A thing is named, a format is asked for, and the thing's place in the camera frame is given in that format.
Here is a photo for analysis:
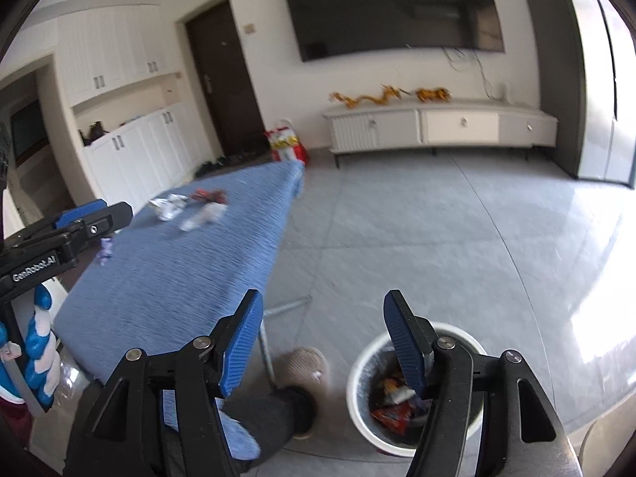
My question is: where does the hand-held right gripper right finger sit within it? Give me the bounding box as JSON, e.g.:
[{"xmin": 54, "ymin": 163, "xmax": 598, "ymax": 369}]
[{"xmin": 382, "ymin": 289, "xmax": 582, "ymax": 477}]

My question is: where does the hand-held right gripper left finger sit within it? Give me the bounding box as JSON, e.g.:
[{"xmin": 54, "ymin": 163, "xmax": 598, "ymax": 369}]
[{"xmin": 62, "ymin": 289, "xmax": 264, "ymax": 477}]

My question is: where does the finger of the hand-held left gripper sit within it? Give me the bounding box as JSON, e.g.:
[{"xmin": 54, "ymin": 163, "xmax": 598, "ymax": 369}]
[
  {"xmin": 62, "ymin": 202, "xmax": 134, "ymax": 252},
  {"xmin": 10, "ymin": 200, "xmax": 107, "ymax": 242}
]

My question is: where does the white snack packet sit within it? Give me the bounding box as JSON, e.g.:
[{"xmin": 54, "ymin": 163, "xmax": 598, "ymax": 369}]
[{"xmin": 382, "ymin": 386, "xmax": 418, "ymax": 405}]

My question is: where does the pile of wrappers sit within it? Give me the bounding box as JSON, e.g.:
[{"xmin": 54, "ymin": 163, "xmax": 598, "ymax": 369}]
[{"xmin": 97, "ymin": 186, "xmax": 229, "ymax": 266}]

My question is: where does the white trash bin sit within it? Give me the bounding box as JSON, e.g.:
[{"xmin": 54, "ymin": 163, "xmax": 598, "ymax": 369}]
[{"xmin": 347, "ymin": 322, "xmax": 490, "ymax": 457}]

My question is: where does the red snack packet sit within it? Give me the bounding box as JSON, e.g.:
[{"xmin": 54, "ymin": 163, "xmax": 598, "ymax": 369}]
[{"xmin": 372, "ymin": 404, "xmax": 415, "ymax": 435}]

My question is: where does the person's left hand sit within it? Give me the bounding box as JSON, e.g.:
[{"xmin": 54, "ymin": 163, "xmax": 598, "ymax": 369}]
[{"xmin": 22, "ymin": 288, "xmax": 63, "ymax": 413}]

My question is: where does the worn beige slipper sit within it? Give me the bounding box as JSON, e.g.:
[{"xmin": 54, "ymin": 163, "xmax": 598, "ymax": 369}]
[{"xmin": 271, "ymin": 347, "xmax": 331, "ymax": 440}]

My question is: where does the white built-in cabinet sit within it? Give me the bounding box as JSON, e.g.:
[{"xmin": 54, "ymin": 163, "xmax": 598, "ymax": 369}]
[{"xmin": 54, "ymin": 2, "xmax": 209, "ymax": 204}]

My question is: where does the person's leg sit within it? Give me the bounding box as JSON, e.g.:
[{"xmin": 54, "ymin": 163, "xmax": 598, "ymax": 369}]
[{"xmin": 159, "ymin": 385, "xmax": 319, "ymax": 477}]

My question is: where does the black handbag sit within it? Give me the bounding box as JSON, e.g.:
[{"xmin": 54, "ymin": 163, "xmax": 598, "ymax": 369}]
[{"xmin": 79, "ymin": 120, "xmax": 109, "ymax": 147}]

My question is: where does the blue towel table cloth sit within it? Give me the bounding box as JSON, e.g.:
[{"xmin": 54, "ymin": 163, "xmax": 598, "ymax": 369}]
[{"xmin": 52, "ymin": 161, "xmax": 306, "ymax": 460}]

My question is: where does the dark bedroom window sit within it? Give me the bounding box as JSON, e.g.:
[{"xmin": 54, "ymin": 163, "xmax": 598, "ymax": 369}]
[{"xmin": 10, "ymin": 99, "xmax": 50, "ymax": 162}]

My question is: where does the dark doormat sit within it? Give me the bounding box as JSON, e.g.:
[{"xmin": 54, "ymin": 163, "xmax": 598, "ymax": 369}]
[{"xmin": 219, "ymin": 142, "xmax": 271, "ymax": 166}]

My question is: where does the dark brown entry door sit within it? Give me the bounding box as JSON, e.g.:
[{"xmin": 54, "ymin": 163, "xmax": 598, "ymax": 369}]
[{"xmin": 185, "ymin": 0, "xmax": 266, "ymax": 160}]

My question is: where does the red yellow gift box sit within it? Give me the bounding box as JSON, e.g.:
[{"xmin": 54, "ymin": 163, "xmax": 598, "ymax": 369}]
[{"xmin": 268, "ymin": 120, "xmax": 299, "ymax": 152}]

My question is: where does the white television cabinet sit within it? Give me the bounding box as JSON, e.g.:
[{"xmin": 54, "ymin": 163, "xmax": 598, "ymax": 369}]
[{"xmin": 322, "ymin": 97, "xmax": 560, "ymax": 169}]

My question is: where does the golden dragon figurine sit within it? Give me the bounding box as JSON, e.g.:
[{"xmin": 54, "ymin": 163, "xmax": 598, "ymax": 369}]
[{"xmin": 329, "ymin": 84, "xmax": 409, "ymax": 109}]

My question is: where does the golden tiger figurine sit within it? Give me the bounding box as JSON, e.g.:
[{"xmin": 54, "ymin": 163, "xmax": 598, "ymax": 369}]
[{"xmin": 415, "ymin": 87, "xmax": 452, "ymax": 104}]

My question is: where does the grey refrigerator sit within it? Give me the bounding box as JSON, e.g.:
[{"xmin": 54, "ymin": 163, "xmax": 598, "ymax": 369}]
[{"xmin": 518, "ymin": 0, "xmax": 636, "ymax": 184}]

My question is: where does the white television cable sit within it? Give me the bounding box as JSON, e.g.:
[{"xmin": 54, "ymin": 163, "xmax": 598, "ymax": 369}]
[{"xmin": 442, "ymin": 47, "xmax": 498, "ymax": 100}]

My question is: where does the black wall television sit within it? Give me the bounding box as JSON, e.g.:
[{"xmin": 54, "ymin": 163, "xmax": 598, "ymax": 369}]
[{"xmin": 278, "ymin": 0, "xmax": 506, "ymax": 63}]

